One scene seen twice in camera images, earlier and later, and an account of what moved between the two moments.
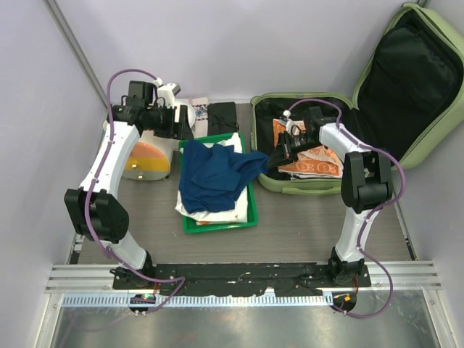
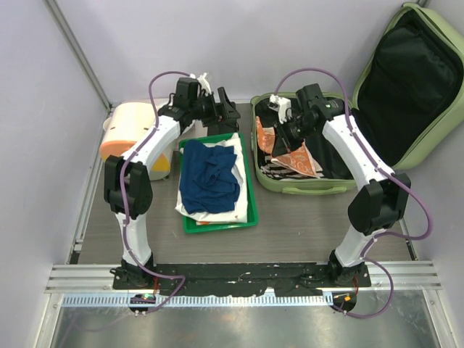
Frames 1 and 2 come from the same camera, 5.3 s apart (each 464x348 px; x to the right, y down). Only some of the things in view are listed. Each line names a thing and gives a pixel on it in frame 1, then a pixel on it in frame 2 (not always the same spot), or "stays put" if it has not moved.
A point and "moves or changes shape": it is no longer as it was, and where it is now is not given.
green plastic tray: x=251 y=216 stays put
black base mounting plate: x=286 y=279 stays put
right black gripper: x=281 y=156 to x=280 y=146
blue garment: x=212 y=177 moves or changes shape
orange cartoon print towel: x=319 y=159 to x=299 y=159
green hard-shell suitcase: x=412 y=83 stays put
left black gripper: x=180 y=130 to x=218 y=112
